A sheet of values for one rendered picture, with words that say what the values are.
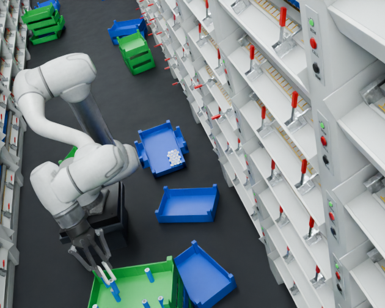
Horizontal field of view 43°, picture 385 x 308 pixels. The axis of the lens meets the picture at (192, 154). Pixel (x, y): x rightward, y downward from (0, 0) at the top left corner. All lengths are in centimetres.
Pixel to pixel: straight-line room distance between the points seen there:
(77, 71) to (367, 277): 133
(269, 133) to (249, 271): 99
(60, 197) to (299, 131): 79
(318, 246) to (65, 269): 158
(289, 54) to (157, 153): 205
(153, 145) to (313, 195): 189
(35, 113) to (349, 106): 129
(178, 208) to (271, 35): 170
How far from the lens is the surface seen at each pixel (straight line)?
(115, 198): 249
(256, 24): 115
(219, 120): 219
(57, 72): 196
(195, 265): 236
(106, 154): 153
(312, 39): 78
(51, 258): 274
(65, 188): 156
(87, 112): 210
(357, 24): 65
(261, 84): 129
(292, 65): 96
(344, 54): 76
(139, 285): 184
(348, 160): 87
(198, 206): 262
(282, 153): 134
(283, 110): 117
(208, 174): 280
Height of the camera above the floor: 177
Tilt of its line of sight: 36 degrees down
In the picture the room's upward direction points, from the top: 17 degrees counter-clockwise
